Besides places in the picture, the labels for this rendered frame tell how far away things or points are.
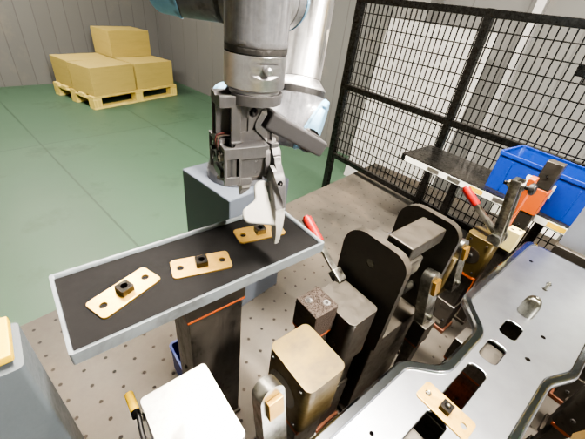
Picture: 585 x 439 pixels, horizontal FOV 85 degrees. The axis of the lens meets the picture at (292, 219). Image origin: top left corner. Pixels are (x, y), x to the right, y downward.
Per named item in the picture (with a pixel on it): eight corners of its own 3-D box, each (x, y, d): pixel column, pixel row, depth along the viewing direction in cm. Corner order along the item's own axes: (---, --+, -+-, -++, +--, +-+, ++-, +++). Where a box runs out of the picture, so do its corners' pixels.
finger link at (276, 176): (265, 212, 47) (254, 153, 47) (276, 209, 48) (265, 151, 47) (278, 209, 43) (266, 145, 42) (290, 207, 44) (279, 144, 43)
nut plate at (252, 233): (239, 244, 52) (240, 239, 51) (232, 231, 54) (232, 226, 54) (285, 234, 55) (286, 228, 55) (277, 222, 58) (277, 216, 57)
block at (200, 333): (199, 439, 69) (184, 295, 43) (184, 407, 73) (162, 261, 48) (240, 410, 74) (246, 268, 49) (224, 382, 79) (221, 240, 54)
